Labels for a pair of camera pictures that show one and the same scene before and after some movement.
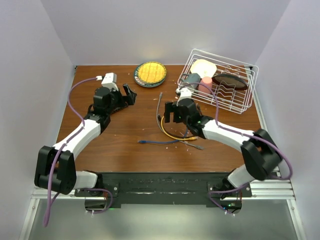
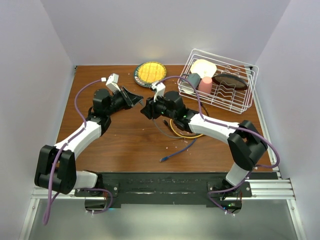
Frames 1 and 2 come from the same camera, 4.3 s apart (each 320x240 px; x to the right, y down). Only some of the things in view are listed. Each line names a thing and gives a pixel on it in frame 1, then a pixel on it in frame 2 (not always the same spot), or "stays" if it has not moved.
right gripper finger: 167,117 → 147,111
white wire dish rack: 229,84 stays
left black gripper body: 117,100 stays
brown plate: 230,81 stays
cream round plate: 203,68 stays
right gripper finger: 171,107 → 150,104
